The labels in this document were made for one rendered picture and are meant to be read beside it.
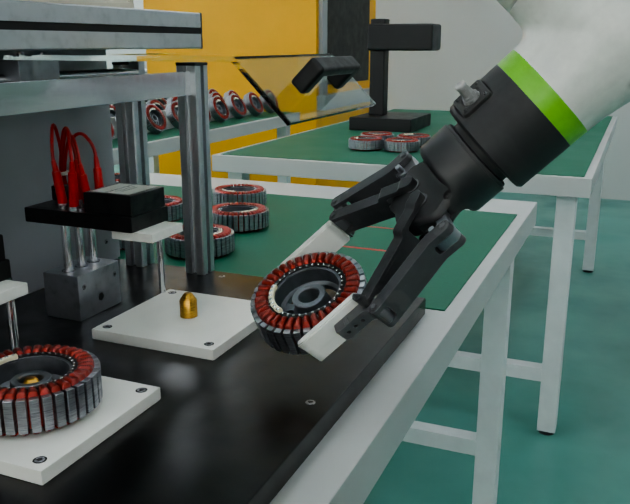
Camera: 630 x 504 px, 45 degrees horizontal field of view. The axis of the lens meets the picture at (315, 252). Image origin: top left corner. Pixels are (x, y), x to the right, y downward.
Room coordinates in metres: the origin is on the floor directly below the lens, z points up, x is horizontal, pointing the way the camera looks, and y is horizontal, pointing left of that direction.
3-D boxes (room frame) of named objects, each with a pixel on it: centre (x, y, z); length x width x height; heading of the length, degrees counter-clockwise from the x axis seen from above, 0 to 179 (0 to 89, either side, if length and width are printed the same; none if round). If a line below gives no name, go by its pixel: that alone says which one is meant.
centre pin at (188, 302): (0.80, 0.14, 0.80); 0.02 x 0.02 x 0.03
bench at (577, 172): (2.96, -0.55, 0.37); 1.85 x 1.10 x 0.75; 157
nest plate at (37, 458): (0.58, 0.24, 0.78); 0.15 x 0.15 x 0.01; 67
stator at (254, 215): (1.36, 0.14, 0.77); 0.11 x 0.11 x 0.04
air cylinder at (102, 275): (0.86, 0.27, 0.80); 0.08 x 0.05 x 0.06; 157
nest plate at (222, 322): (0.80, 0.14, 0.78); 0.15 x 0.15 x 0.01; 67
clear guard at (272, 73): (0.86, 0.13, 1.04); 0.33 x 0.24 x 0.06; 67
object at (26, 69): (0.84, 0.31, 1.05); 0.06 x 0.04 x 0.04; 157
